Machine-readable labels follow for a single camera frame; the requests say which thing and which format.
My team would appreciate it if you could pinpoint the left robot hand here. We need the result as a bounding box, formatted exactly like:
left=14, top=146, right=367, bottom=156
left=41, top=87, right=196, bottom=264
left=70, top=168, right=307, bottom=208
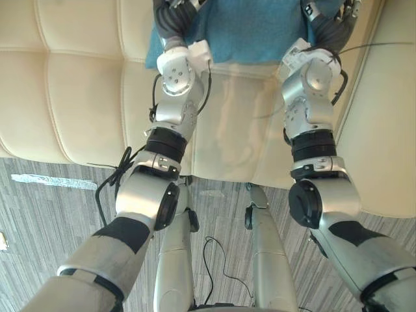
left=152, top=0, right=209, bottom=51

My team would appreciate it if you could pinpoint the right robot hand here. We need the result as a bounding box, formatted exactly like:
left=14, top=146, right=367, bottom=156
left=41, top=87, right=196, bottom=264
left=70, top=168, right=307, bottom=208
left=300, top=0, right=362, bottom=53

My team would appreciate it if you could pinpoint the blue fabric cushion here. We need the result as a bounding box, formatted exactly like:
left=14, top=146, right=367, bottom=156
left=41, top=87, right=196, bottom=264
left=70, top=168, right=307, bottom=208
left=144, top=0, right=313, bottom=70

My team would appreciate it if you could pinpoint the cream leather sofa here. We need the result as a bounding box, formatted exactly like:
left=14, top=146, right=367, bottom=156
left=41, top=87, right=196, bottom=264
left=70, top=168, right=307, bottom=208
left=0, top=0, right=416, bottom=219

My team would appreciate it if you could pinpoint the white floor tape strip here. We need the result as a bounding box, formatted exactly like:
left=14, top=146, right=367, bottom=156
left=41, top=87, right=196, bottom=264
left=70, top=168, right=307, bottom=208
left=10, top=173, right=99, bottom=191

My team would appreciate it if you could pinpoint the silver left robot leg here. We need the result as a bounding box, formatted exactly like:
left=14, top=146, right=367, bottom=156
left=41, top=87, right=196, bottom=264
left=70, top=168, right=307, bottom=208
left=152, top=177, right=200, bottom=312

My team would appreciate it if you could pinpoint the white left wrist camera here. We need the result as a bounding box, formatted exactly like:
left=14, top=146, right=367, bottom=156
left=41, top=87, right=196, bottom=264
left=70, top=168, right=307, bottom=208
left=187, top=40, right=215, bottom=69

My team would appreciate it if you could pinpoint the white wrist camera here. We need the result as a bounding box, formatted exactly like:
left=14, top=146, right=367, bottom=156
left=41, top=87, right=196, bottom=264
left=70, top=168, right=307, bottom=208
left=187, top=40, right=215, bottom=69
left=281, top=38, right=313, bottom=74

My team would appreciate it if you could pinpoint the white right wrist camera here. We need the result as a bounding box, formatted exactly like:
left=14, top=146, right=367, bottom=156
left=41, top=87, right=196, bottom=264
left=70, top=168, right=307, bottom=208
left=281, top=38, right=313, bottom=74

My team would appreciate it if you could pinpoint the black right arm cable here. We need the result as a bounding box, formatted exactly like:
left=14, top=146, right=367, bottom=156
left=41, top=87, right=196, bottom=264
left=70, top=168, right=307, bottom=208
left=330, top=53, right=349, bottom=107

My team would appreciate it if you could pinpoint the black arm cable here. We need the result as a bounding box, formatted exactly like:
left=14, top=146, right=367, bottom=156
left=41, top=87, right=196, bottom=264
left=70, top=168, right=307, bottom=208
left=330, top=53, right=349, bottom=107
left=86, top=146, right=148, bottom=228

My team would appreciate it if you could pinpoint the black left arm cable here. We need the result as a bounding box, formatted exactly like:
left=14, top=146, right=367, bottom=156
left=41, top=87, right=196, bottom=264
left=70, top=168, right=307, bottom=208
left=86, top=146, right=148, bottom=228

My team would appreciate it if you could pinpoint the black floor cable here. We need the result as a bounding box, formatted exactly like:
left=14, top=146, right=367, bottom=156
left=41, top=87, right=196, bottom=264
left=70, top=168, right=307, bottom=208
left=202, top=236, right=255, bottom=308

